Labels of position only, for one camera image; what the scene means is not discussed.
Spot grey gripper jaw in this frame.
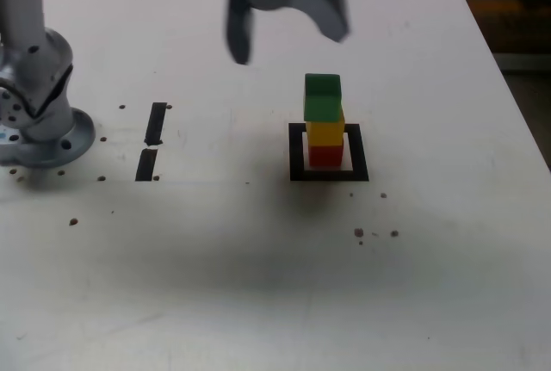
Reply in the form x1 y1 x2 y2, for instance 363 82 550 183
294 0 352 45
224 0 305 66

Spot green cube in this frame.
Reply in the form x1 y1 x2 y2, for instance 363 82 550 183
303 72 344 123

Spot yellow cube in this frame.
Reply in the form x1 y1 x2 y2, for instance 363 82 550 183
307 108 346 148

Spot red cube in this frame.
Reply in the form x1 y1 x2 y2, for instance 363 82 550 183
307 144 345 170

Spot black tape square outline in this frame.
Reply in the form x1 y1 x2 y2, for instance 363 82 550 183
288 122 370 182

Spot black tape strip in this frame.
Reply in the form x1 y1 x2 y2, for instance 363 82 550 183
134 102 168 182

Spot grey metal bar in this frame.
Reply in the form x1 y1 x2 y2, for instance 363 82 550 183
493 52 551 71

